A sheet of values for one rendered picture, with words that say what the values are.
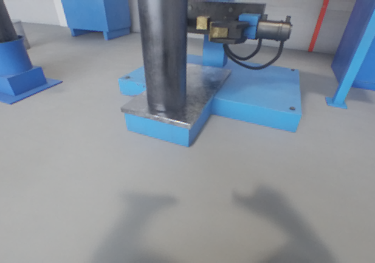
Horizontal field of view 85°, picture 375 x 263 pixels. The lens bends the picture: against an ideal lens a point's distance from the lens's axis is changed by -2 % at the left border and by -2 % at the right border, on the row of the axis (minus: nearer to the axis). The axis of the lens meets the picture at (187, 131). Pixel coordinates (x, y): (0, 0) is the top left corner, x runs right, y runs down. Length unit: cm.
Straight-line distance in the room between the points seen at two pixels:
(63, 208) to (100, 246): 23
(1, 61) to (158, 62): 126
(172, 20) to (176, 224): 78
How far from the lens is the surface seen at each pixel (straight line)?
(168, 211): 83
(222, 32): 123
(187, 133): 102
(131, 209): 85
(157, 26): 95
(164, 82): 101
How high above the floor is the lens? 69
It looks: 35 degrees down
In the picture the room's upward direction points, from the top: 1 degrees clockwise
